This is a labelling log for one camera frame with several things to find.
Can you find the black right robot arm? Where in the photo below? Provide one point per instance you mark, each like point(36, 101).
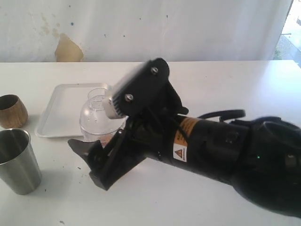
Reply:
point(260, 159)

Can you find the white rectangular tray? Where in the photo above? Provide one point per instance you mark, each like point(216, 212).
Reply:
point(61, 116)

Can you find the clear plastic dome lid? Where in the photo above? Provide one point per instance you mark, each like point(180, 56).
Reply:
point(93, 120)

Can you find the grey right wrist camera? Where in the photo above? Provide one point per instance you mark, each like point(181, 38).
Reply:
point(123, 91)

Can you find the stainless steel cup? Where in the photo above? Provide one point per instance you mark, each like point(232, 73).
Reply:
point(19, 168)

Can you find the clear plastic shaker cup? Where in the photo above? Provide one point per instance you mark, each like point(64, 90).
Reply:
point(105, 135)

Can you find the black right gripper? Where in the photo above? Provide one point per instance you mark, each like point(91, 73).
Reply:
point(150, 117)

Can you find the brown wooden cup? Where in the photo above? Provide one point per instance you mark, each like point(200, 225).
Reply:
point(13, 113)

